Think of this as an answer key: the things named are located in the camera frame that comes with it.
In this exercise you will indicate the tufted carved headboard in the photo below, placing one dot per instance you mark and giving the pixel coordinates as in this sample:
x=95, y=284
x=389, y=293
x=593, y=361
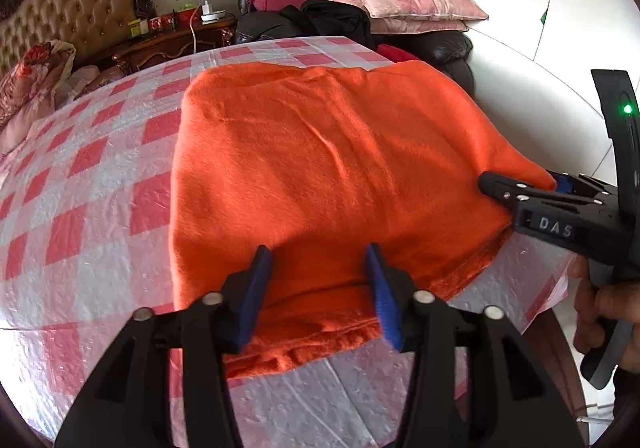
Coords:
x=75, y=13

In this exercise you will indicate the orange towel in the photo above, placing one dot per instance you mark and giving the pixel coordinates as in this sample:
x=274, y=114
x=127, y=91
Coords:
x=325, y=168

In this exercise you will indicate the yellow box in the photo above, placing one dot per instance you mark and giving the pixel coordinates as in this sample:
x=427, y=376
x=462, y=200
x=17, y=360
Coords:
x=138, y=27

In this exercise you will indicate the wooden nightstand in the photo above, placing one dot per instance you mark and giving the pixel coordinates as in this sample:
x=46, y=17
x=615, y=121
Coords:
x=160, y=48

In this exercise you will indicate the red round cushion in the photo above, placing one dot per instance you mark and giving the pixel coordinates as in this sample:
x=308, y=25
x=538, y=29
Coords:
x=395, y=53

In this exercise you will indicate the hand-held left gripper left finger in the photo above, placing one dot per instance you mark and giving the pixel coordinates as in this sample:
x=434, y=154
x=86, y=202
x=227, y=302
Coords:
x=252, y=298

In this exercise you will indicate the floral bedding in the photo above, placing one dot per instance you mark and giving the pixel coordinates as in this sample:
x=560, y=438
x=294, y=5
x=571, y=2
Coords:
x=35, y=78

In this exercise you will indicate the person's right hand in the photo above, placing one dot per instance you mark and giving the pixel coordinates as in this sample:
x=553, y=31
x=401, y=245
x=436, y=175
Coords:
x=582, y=323

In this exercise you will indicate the green hanging ornament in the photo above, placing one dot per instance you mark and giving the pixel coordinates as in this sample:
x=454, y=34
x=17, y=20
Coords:
x=543, y=18

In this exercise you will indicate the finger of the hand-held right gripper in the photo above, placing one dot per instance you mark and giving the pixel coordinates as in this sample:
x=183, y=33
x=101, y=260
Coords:
x=500, y=188
x=562, y=183

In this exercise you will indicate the pink checked plastic tablecloth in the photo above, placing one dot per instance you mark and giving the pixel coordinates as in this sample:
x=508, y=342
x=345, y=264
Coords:
x=90, y=208

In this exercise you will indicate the red box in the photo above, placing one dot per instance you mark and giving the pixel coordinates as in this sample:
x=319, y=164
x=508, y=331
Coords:
x=161, y=23

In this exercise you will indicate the black clothing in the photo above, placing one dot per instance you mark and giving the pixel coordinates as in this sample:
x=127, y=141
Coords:
x=335, y=21

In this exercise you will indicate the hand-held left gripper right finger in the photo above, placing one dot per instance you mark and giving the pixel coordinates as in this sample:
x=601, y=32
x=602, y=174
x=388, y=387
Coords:
x=385, y=303

